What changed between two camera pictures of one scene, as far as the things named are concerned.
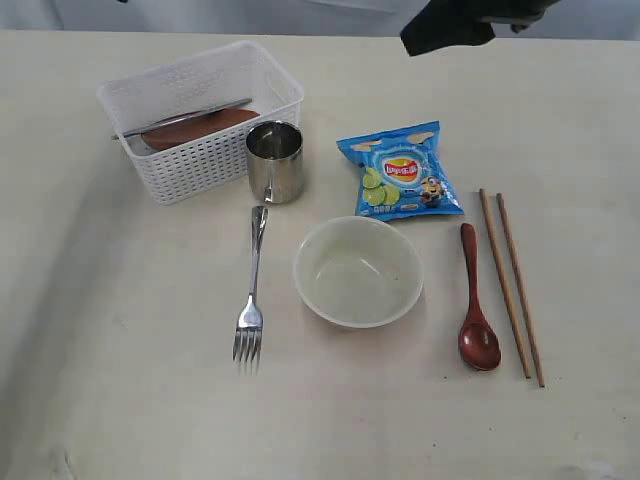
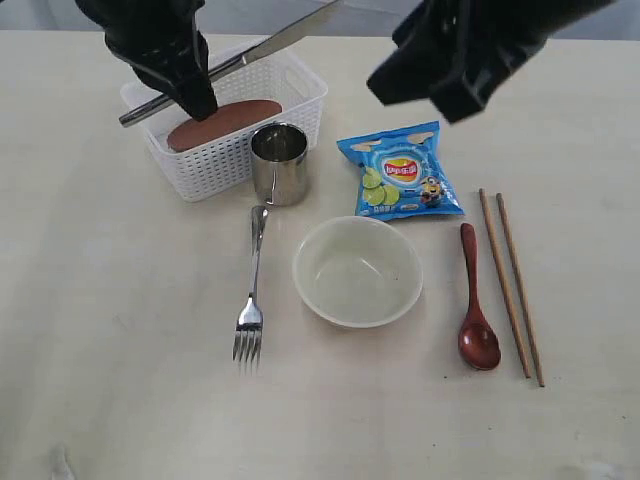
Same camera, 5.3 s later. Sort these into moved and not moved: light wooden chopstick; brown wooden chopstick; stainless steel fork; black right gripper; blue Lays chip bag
Moved: black right gripper
Not moved: brown wooden chopstick; blue Lays chip bag; light wooden chopstick; stainless steel fork
